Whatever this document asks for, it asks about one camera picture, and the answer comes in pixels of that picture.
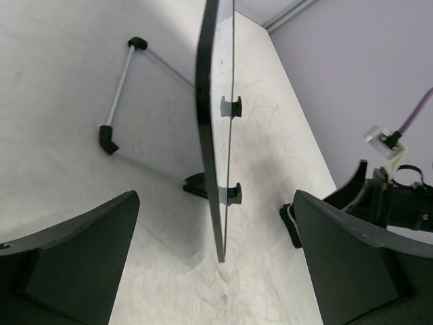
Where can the black whiteboard eraser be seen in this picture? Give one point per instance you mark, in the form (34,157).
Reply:
(287,215)

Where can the small black-framed whiteboard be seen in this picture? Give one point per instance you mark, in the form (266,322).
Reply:
(216,107)

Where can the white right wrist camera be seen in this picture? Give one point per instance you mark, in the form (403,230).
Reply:
(389,145)

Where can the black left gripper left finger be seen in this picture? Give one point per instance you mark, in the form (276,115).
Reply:
(69,273)

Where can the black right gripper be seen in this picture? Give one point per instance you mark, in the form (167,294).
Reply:
(385,201)

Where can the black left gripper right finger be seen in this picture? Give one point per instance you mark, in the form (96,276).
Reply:
(362,273)

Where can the right aluminium table edge rail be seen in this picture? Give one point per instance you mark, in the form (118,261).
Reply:
(289,13)

